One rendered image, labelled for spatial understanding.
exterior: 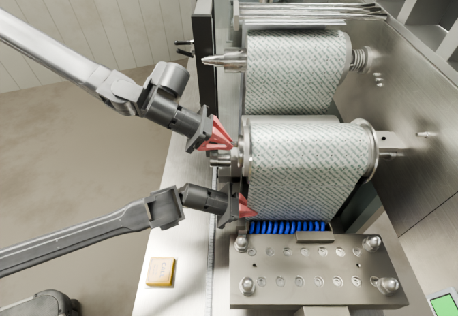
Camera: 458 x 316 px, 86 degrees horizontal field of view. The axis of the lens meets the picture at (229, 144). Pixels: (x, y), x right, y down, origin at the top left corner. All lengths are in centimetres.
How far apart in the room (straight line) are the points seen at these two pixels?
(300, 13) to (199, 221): 66
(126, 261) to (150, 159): 84
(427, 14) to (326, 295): 64
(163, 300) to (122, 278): 106
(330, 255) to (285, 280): 13
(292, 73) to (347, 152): 24
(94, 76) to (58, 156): 212
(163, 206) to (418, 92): 56
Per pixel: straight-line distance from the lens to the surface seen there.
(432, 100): 58
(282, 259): 68
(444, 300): 60
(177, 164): 99
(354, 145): 55
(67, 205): 225
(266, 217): 70
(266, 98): 68
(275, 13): 66
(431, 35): 67
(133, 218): 55
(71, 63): 58
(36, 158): 274
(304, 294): 67
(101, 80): 53
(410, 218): 63
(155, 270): 80
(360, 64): 75
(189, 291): 79
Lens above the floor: 167
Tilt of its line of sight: 48 degrees down
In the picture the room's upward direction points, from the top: straight up
